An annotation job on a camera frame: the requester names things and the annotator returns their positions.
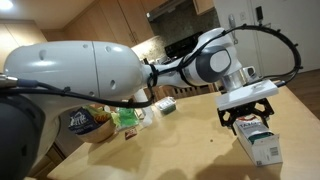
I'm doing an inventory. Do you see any clear plastic food container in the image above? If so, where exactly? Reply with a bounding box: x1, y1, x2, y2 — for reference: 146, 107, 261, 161
155, 97, 176, 115

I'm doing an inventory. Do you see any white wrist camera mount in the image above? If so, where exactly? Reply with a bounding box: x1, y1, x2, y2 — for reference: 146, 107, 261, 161
215, 80, 278, 110

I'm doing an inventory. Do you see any black stove oven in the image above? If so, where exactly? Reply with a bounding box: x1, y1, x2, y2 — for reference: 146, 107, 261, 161
165, 31, 203, 59

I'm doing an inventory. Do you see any white tea box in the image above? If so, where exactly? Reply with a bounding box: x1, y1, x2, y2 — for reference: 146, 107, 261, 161
233, 115, 283, 166

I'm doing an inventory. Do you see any wooden chair right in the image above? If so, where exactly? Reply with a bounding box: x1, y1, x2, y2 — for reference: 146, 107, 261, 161
153, 84, 217, 100

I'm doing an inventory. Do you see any wooden bowl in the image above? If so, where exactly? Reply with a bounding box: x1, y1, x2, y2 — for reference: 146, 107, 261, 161
78, 119, 116, 143

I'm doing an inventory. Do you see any blue chips bag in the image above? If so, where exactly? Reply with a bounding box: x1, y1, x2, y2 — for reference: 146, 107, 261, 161
68, 106, 111, 135

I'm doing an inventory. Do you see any white wall phone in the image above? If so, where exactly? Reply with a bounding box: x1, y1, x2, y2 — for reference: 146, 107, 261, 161
228, 14, 238, 45

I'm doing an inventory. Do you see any small brown snack packet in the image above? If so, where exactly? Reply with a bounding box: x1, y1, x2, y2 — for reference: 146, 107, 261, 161
125, 128, 137, 140

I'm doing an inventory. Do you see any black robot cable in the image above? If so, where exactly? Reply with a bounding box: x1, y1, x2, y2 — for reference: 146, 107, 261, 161
0, 23, 304, 109

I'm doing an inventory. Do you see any green plastic bag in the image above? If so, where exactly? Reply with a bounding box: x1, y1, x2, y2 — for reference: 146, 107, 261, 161
111, 108, 139, 130

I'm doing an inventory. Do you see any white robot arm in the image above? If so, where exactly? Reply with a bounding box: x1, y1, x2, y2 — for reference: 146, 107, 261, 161
0, 28, 278, 180

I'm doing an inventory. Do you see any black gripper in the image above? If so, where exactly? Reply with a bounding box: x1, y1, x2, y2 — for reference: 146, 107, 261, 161
217, 98, 274, 136

